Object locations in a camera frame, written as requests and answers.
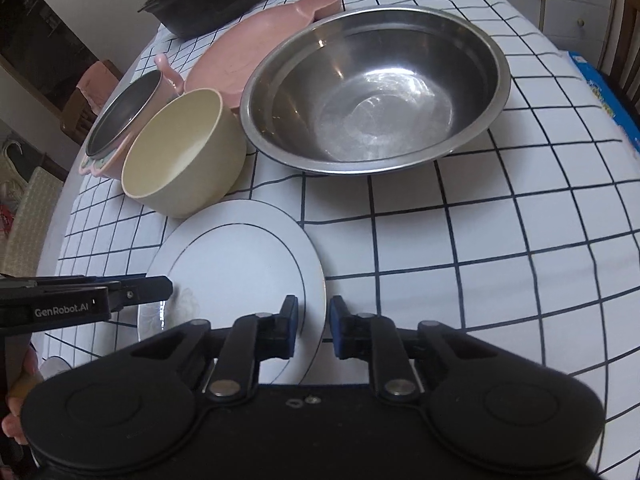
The wooden slatted chair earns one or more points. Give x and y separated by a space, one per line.
631 35

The pink bowl with steel liner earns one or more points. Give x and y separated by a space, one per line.
120 115

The cream bowl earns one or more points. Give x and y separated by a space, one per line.
175 160

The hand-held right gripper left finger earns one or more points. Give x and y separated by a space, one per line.
290 322

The white checked tablecloth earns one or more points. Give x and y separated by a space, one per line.
500 240

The black pot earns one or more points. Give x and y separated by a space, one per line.
215 12

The pink cloth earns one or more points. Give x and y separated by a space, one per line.
97 85

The beige cushioned chair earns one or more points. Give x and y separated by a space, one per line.
32 220

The blue printed box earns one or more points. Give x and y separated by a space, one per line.
600 90

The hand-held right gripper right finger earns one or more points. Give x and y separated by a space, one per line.
337 327

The white plate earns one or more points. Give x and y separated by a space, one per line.
240 260

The pink eared plate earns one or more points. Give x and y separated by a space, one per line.
235 55

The white drawer cabinet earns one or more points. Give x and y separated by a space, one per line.
575 5

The dark wooden chair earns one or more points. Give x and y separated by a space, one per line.
75 115

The person's left hand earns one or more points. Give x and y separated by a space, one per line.
29 367

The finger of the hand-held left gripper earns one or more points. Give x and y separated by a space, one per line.
145 291

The large steel bowl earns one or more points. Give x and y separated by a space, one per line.
375 95

